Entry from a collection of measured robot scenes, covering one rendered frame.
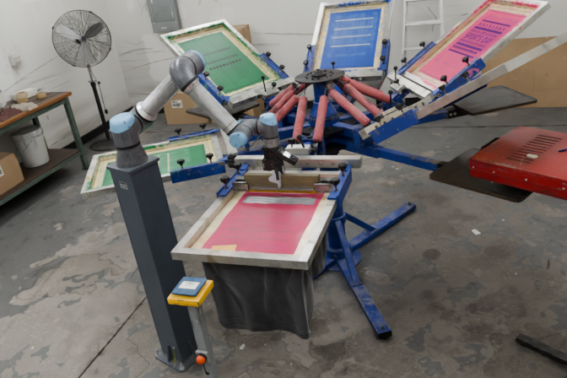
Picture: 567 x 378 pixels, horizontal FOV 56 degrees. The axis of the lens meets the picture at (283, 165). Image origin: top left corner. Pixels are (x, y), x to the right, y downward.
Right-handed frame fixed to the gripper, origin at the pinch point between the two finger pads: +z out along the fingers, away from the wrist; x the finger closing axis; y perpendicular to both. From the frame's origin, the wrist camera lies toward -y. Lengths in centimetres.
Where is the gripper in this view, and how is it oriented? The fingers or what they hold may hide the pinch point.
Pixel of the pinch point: (282, 183)
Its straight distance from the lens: 258.2
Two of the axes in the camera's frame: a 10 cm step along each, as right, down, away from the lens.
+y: -9.4, -0.1, 3.3
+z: 1.3, 9.1, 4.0
